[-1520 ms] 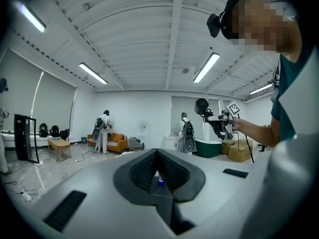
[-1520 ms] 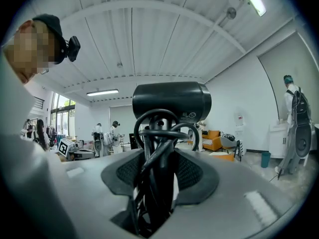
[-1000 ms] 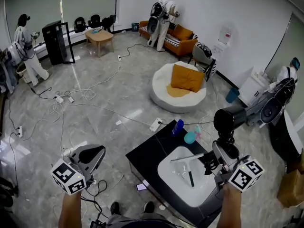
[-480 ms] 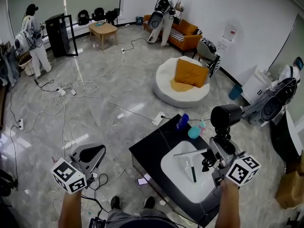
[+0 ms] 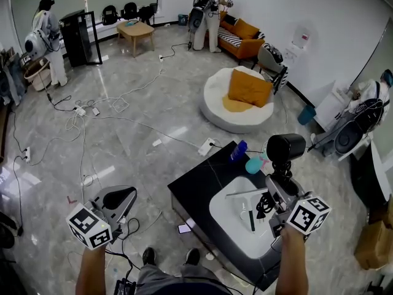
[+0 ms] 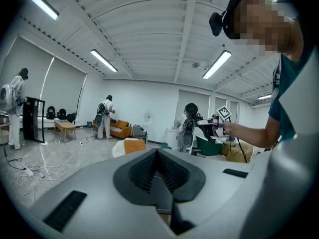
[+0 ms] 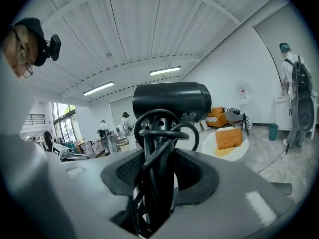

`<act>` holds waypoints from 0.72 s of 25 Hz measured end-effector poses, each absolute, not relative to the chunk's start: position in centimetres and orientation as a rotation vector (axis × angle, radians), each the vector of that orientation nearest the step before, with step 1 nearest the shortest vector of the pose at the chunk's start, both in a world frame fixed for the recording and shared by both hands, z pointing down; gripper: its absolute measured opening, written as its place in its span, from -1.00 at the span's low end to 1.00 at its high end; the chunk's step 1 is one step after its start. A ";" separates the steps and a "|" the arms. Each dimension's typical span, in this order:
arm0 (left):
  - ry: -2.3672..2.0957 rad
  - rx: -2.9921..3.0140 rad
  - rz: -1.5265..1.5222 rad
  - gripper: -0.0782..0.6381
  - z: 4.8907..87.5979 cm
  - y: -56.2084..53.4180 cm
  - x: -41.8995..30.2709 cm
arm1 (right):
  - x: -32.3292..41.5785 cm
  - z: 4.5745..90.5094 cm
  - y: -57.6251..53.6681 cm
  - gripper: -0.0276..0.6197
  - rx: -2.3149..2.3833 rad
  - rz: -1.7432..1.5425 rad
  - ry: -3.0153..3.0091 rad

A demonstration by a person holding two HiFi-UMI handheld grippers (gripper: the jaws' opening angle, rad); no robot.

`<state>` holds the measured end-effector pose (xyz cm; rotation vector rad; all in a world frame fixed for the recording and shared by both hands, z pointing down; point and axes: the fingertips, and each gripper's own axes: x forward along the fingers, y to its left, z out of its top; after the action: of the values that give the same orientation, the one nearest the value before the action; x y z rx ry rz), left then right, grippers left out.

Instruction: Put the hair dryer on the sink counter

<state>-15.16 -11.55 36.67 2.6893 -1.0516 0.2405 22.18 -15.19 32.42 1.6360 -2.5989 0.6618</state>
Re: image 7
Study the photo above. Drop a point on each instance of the black head-worn camera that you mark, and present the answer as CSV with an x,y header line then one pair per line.
x,y
56,47

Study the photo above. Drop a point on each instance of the black-rimmed glasses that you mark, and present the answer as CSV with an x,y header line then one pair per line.
x,y
22,56

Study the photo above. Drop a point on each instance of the large window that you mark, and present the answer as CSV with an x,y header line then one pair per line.
x,y
64,118

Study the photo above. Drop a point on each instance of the grey roller blind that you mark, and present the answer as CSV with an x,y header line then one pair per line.
x,y
117,108
286,29

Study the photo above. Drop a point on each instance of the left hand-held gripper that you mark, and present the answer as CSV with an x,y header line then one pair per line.
x,y
58,150

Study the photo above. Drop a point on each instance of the white box red label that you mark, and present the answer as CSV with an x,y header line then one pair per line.
x,y
89,147
98,146

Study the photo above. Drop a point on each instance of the orange sofa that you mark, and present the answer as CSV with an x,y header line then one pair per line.
x,y
219,118

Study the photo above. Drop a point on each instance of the grey chair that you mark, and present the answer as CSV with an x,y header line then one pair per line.
x,y
233,119

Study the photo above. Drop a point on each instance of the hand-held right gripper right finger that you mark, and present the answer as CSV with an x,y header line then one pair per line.
x,y
199,180

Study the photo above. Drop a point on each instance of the white water dispenser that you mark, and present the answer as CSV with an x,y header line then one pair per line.
x,y
242,93

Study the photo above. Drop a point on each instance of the white cabinet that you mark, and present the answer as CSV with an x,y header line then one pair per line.
x,y
281,116

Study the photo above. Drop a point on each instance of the person's head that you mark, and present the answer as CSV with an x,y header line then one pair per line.
x,y
11,51

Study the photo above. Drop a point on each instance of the teal waste bin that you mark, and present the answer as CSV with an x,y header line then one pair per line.
x,y
273,132

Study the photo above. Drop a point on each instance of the orange pillow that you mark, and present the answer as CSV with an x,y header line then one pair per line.
x,y
228,138

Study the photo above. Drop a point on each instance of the long ceiling light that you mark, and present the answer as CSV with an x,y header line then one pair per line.
x,y
165,71
98,88

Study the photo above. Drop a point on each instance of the black white striped cloth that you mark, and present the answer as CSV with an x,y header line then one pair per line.
x,y
247,123

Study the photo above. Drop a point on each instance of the black white patterned bag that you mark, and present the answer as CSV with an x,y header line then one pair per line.
x,y
233,111

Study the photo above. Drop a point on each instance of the white round beanbag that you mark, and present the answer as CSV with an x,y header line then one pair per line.
x,y
209,143

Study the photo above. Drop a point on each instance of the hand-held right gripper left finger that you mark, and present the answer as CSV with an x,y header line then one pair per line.
x,y
119,175

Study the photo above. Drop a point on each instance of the black stair railing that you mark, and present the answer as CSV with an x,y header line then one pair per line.
x,y
35,119

